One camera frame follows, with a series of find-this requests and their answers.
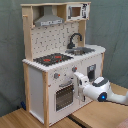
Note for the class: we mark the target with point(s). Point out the white oven door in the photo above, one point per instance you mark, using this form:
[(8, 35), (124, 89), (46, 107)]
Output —
[(61, 102)]

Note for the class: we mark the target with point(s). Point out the white cabinet door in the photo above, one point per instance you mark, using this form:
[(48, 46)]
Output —
[(92, 68)]

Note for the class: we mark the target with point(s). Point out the wooden toy kitchen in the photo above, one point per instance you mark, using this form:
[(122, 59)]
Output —
[(46, 40)]

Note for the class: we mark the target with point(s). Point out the toy microwave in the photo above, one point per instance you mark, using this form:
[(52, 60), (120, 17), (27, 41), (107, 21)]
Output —
[(78, 11)]

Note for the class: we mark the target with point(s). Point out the stove knob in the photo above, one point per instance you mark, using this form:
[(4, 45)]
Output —
[(74, 69), (56, 75)]

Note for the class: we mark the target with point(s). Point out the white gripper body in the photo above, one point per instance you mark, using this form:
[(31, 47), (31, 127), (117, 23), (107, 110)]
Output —
[(79, 82)]

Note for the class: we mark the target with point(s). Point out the grey range hood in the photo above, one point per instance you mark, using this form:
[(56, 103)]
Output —
[(48, 18)]

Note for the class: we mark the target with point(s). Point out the grey toy sink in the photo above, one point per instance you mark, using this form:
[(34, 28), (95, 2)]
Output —
[(79, 51)]

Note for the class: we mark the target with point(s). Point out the black toy stovetop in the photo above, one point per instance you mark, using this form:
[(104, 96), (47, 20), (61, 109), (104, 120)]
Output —
[(51, 59)]

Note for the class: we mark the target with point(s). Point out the black toy faucet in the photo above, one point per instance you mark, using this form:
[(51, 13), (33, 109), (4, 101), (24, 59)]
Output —
[(73, 40)]

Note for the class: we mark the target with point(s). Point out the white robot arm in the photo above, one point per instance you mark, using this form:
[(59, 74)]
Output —
[(98, 90)]

